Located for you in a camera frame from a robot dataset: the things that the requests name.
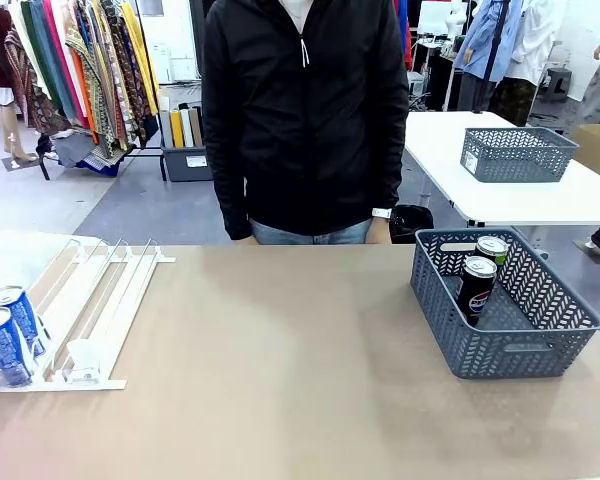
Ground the person's left hand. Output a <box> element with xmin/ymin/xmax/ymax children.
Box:
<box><xmin>367</xmin><ymin>215</ymin><xmax>394</xmax><ymax>246</ymax></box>

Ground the black Pepsi can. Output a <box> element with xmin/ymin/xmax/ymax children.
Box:
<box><xmin>453</xmin><ymin>255</ymin><xmax>499</xmax><ymax>329</ymax></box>

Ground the black and green can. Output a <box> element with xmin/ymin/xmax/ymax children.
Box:
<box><xmin>473</xmin><ymin>235</ymin><xmax>510</xmax><ymax>281</ymax></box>

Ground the grey plastic basket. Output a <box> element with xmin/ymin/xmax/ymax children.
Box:
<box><xmin>459</xmin><ymin>127</ymin><xmax>580</xmax><ymax>184</ymax></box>
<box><xmin>409</xmin><ymin>227</ymin><xmax>600</xmax><ymax>380</ymax></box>

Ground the blue Pepsi can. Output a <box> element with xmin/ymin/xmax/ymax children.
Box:
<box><xmin>0</xmin><ymin>285</ymin><xmax>49</xmax><ymax>359</ymax></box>
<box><xmin>0</xmin><ymin>306</ymin><xmax>34</xmax><ymax>389</ymax></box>

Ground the person's right forearm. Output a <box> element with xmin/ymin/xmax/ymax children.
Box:
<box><xmin>212</xmin><ymin>149</ymin><xmax>255</xmax><ymax>241</ymax></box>

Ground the person's left forearm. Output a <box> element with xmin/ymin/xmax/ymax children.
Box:
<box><xmin>369</xmin><ymin>134</ymin><xmax>410</xmax><ymax>214</ymax></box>

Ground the black rubbish bag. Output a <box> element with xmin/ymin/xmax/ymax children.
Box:
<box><xmin>389</xmin><ymin>204</ymin><xmax>435</xmax><ymax>245</ymax></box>

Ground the white side table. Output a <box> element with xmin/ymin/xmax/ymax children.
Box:
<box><xmin>403</xmin><ymin>110</ymin><xmax>600</xmax><ymax>261</ymax></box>

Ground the grey storage bin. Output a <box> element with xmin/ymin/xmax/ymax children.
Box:
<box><xmin>160</xmin><ymin>144</ymin><xmax>214</xmax><ymax>183</ymax></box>

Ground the person in black jacket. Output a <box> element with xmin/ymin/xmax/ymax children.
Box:
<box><xmin>201</xmin><ymin>0</ymin><xmax>411</xmax><ymax>246</ymax></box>

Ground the brown fabric roll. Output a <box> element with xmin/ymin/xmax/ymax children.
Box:
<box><xmin>188</xmin><ymin>107</ymin><xmax>205</xmax><ymax>148</ymax></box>

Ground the white fabric roll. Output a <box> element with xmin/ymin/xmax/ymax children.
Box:
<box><xmin>180</xmin><ymin>108</ymin><xmax>195</xmax><ymax>148</ymax></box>

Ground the grey fabric roll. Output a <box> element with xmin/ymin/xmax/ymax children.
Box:
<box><xmin>159</xmin><ymin>110</ymin><xmax>174</xmax><ymax>149</ymax></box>

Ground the black equipment desk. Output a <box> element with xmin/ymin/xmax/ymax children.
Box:
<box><xmin>409</xmin><ymin>29</ymin><xmax>464</xmax><ymax>112</ymax></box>

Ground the white appliance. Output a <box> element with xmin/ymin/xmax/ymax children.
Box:
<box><xmin>149</xmin><ymin>43</ymin><xmax>197</xmax><ymax>85</ymax></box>

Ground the grey cloth pile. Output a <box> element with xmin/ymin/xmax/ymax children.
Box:
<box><xmin>52</xmin><ymin>130</ymin><xmax>124</xmax><ymax>177</ymax></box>

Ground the brown patterned hanging cloth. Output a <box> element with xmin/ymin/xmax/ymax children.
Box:
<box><xmin>99</xmin><ymin>0</ymin><xmax>149</xmax><ymax>146</ymax></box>

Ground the mannequin in blue shirt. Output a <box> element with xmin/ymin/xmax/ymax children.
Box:
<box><xmin>453</xmin><ymin>0</ymin><xmax>524</xmax><ymax>114</ymax></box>

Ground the black stand pole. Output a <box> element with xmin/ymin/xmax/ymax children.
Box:
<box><xmin>472</xmin><ymin>0</ymin><xmax>511</xmax><ymax>115</ymax></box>

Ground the yellow hanging cloth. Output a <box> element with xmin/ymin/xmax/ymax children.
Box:
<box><xmin>119</xmin><ymin>2</ymin><xmax>160</xmax><ymax>117</ymax></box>

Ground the bare white mannequin torso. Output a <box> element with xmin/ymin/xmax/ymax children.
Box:
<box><xmin>444</xmin><ymin>0</ymin><xmax>469</xmax><ymax>41</ymax></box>

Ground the orange hanging cloth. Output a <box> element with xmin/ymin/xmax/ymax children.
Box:
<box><xmin>69</xmin><ymin>59</ymin><xmax>101</xmax><ymax>146</ymax></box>

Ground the grey plastic stool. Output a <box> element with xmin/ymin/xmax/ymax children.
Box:
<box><xmin>544</xmin><ymin>67</ymin><xmax>574</xmax><ymax>104</ymax></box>

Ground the cream zigzag hanging cloth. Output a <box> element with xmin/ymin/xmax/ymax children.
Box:
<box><xmin>64</xmin><ymin>19</ymin><xmax>119</xmax><ymax>151</ymax></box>

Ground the mannequin in white shirt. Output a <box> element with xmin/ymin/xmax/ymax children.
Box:
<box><xmin>489</xmin><ymin>0</ymin><xmax>566</xmax><ymax>127</ymax></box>

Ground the pink hanging cloth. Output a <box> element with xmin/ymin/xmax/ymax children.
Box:
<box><xmin>42</xmin><ymin>0</ymin><xmax>89</xmax><ymax>129</ymax></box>

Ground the teal hanging cloth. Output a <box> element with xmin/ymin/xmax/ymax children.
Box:
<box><xmin>27</xmin><ymin>0</ymin><xmax>76</xmax><ymax>119</ymax></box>

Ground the black clothes rack frame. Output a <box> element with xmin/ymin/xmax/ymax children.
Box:
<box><xmin>37</xmin><ymin>0</ymin><xmax>169</xmax><ymax>182</ymax></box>

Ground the white wire can dispenser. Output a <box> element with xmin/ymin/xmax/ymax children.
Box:
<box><xmin>0</xmin><ymin>238</ymin><xmax>177</xmax><ymax>393</ymax></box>

